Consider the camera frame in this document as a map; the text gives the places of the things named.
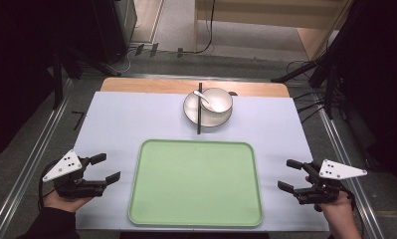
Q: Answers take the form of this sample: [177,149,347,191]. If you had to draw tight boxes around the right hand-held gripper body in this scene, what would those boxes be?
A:
[294,158,369,213]

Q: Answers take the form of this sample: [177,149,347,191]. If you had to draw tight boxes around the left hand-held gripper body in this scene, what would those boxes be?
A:
[42,148,108,200]

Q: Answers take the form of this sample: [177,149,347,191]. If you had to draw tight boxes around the person's right hand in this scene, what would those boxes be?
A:
[304,175,354,221]

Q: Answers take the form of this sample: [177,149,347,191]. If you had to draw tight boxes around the person's left hand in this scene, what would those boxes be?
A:
[42,189,95,214]

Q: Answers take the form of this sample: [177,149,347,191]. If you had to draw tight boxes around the white table mat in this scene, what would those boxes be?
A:
[73,91,330,233]

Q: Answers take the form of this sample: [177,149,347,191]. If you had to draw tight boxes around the green plastic tray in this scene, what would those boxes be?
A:
[127,138,265,228]

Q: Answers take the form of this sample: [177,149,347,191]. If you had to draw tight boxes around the black tripod stand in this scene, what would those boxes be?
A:
[271,19,346,120]

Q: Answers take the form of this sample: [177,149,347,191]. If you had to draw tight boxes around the white bowl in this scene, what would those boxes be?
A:
[200,87,234,115]

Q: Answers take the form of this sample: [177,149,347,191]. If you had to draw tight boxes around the white ceramic spoon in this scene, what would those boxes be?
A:
[192,90,226,113]

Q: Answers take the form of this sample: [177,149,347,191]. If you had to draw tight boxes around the black chopsticks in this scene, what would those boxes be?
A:
[196,82,204,135]

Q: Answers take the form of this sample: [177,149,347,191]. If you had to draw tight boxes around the white round plate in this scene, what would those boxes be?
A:
[182,90,235,128]

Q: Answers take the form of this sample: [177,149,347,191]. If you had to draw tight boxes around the black cabinet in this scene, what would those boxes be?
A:
[86,0,138,66]

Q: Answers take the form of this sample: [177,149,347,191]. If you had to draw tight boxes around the light wooden desk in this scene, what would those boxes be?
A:
[193,0,354,62]

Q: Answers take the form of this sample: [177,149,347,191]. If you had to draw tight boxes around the metal floor rail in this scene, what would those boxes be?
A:
[0,78,75,239]
[313,89,386,239]

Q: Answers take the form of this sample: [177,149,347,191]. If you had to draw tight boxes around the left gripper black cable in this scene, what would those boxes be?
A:
[37,159,60,211]

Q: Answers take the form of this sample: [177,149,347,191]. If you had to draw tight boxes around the black floor cables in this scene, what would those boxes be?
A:
[285,59,329,124]

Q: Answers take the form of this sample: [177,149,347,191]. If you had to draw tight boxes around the white floor cable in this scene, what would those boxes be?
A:
[106,48,136,75]

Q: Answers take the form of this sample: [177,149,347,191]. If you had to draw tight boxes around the hanging black cable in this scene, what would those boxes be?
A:
[184,0,218,55]

